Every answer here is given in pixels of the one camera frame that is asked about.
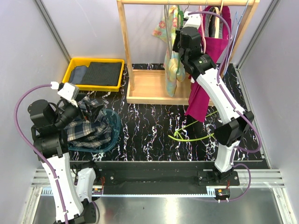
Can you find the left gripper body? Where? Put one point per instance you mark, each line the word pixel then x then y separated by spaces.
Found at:
pixel 68 111

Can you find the navy plaid skirt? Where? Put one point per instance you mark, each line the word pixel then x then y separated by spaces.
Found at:
pixel 86 134

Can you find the yellow-green hanger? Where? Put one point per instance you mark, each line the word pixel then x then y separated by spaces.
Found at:
pixel 194 130

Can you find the floral pastel garment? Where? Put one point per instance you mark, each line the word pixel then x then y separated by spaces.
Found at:
pixel 170 60

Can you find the green hanger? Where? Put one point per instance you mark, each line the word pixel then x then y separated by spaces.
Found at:
pixel 180 18

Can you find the pink hanger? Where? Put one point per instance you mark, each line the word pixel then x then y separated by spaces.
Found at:
pixel 218 11

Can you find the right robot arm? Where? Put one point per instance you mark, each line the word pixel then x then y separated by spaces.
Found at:
pixel 235 120

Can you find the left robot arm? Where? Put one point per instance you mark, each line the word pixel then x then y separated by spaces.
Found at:
pixel 73 199

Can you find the grey hanger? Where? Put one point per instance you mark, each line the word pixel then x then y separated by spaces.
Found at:
pixel 168 36

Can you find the magenta pleated skirt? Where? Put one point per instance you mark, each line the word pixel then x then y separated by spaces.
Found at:
pixel 207 81

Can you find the wooden hanger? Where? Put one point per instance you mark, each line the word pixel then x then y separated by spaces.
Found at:
pixel 213 25

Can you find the teal transparent bin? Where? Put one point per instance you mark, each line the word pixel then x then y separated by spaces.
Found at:
pixel 115 123

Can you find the black folded cloth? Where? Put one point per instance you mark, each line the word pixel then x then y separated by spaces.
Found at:
pixel 103 74

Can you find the blue-grey folded cloth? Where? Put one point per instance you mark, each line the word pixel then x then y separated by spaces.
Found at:
pixel 77 74

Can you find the wooden clothes rack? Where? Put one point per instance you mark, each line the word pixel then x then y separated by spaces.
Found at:
pixel 148 86

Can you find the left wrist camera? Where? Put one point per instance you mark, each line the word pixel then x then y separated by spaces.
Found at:
pixel 67 91

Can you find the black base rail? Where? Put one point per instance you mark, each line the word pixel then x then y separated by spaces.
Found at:
pixel 190 179

